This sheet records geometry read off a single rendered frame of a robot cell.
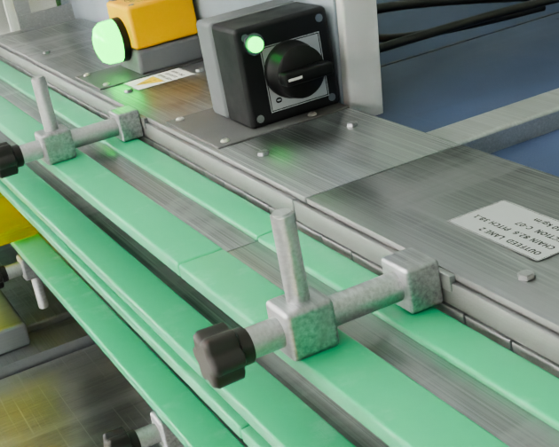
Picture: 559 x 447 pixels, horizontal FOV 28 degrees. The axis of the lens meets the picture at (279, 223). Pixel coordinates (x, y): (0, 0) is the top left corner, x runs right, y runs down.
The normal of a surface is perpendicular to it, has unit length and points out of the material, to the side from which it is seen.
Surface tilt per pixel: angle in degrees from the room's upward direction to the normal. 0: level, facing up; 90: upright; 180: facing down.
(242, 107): 0
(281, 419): 90
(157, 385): 90
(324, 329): 90
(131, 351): 90
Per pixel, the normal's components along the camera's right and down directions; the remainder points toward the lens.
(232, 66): -0.88, 0.31
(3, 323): -0.18, -0.92
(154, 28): 0.44, 0.26
